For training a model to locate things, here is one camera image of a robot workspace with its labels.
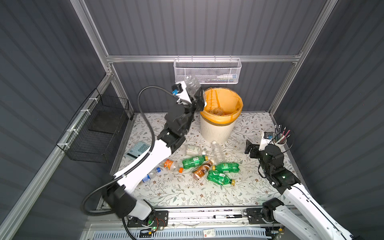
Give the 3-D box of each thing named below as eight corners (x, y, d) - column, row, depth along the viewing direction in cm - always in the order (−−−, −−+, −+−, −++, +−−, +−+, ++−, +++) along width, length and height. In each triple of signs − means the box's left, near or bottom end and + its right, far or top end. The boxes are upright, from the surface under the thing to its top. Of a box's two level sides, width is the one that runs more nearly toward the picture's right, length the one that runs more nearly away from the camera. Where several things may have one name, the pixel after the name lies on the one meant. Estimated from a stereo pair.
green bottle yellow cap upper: (183, 169, 92) (182, 166, 88) (181, 160, 95) (181, 157, 91) (208, 164, 94) (209, 161, 90) (206, 156, 97) (206, 152, 93)
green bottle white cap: (212, 174, 90) (213, 170, 86) (211, 166, 94) (212, 162, 89) (237, 174, 90) (240, 170, 86) (236, 166, 94) (238, 162, 89)
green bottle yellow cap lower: (205, 180, 88) (206, 178, 85) (208, 172, 91) (208, 169, 88) (233, 188, 85) (234, 186, 81) (234, 180, 88) (235, 177, 85)
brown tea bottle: (192, 176, 89) (192, 173, 85) (209, 160, 95) (210, 156, 91) (197, 181, 87) (198, 178, 83) (214, 164, 93) (215, 161, 90)
